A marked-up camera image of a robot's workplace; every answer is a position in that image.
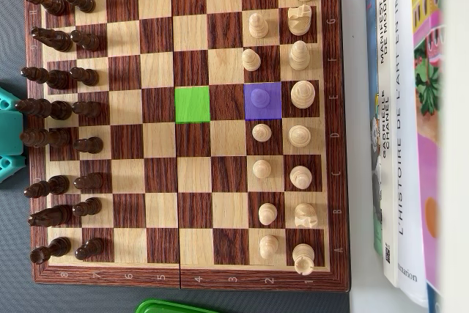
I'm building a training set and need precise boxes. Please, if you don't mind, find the white art history book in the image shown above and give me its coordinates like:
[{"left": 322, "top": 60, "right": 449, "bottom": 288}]
[{"left": 388, "top": 0, "right": 429, "bottom": 309}]

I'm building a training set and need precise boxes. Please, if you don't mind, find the light wooden knight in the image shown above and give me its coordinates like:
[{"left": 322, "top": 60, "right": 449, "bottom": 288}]
[
  {"left": 287, "top": 3, "right": 313, "bottom": 36},
  {"left": 294, "top": 202, "right": 319, "bottom": 229}
]

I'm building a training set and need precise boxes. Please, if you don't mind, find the teal robot base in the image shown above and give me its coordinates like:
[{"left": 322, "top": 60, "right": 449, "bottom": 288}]
[{"left": 0, "top": 85, "right": 29, "bottom": 183}]

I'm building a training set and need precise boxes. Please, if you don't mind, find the white Gabrielle Chanel book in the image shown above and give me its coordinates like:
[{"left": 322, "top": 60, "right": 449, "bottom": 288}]
[{"left": 375, "top": 0, "right": 402, "bottom": 288}]

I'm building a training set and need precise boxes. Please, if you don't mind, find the light wooden pawn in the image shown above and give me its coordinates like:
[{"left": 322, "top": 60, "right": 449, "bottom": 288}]
[
  {"left": 259, "top": 235, "right": 279, "bottom": 259},
  {"left": 251, "top": 88, "right": 271, "bottom": 108},
  {"left": 241, "top": 48, "right": 262, "bottom": 71},
  {"left": 251, "top": 159, "right": 273, "bottom": 179},
  {"left": 251, "top": 123, "right": 273, "bottom": 143},
  {"left": 258, "top": 202, "right": 278, "bottom": 225},
  {"left": 248, "top": 12, "right": 270, "bottom": 39}
]

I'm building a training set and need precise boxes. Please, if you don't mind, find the green plastic container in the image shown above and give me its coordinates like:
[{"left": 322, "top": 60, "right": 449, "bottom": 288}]
[{"left": 136, "top": 298, "right": 221, "bottom": 313}]

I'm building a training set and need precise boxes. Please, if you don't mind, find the light wooden king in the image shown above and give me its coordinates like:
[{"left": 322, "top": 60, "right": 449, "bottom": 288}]
[{"left": 290, "top": 80, "right": 316, "bottom": 110}]

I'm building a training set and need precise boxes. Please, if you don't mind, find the dark wooden bishop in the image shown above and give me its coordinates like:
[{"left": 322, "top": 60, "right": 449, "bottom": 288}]
[
  {"left": 21, "top": 66, "right": 73, "bottom": 90},
  {"left": 23, "top": 174, "right": 70, "bottom": 199}
]

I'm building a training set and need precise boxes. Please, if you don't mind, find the blue illustrated cover book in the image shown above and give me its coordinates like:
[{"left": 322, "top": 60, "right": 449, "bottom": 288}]
[{"left": 363, "top": 0, "right": 386, "bottom": 255}]

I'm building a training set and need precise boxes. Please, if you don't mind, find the wooden folding chessboard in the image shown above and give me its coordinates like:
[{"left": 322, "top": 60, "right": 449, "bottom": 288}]
[{"left": 22, "top": 0, "right": 350, "bottom": 294}]

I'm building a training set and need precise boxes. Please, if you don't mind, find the dark wooden rook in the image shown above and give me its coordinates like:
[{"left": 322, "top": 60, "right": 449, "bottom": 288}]
[
  {"left": 29, "top": 237, "right": 72, "bottom": 265},
  {"left": 23, "top": 0, "right": 67, "bottom": 17}
]

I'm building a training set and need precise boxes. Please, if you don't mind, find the dark wooden king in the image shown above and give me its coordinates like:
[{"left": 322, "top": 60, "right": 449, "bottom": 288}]
[{"left": 15, "top": 98, "right": 73, "bottom": 121}]

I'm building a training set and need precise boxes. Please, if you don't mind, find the light wooden bishop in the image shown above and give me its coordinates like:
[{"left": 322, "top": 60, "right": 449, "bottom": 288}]
[
  {"left": 288, "top": 40, "right": 311, "bottom": 72},
  {"left": 289, "top": 165, "right": 313, "bottom": 190}
]

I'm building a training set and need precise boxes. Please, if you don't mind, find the dark wooden queen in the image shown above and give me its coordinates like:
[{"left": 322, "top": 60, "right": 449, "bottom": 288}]
[{"left": 20, "top": 128, "right": 70, "bottom": 149}]

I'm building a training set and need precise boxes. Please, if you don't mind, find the dark wooden knight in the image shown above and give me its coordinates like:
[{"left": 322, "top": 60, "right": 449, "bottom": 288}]
[
  {"left": 30, "top": 26, "right": 73, "bottom": 53},
  {"left": 28, "top": 204, "right": 73, "bottom": 228}
]

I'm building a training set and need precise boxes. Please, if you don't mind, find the light wooden queen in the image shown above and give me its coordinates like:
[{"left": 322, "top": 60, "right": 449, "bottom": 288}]
[{"left": 287, "top": 125, "right": 312, "bottom": 147}]

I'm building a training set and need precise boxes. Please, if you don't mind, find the pink colourful cover book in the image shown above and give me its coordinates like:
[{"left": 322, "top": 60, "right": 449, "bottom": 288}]
[{"left": 409, "top": 0, "right": 446, "bottom": 313}]

